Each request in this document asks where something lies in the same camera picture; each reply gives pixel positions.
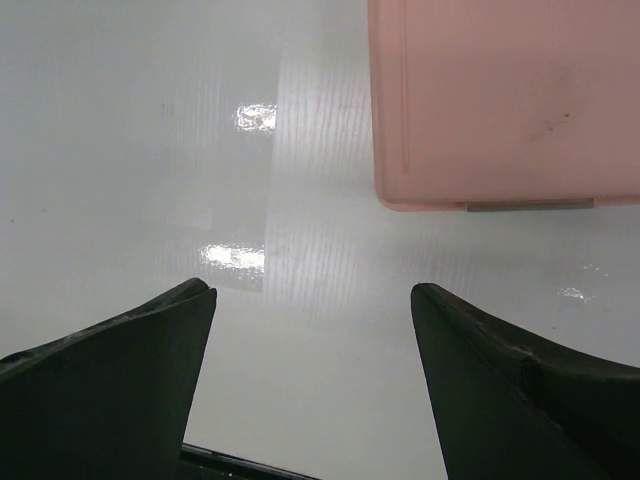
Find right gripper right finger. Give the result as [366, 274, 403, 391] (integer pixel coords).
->
[411, 283, 639, 479]

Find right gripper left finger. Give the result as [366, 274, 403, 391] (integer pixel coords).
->
[1, 278, 217, 479]

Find pink plastic basket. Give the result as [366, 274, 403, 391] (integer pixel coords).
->
[367, 1, 639, 211]

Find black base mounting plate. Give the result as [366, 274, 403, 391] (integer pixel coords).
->
[174, 443, 315, 480]

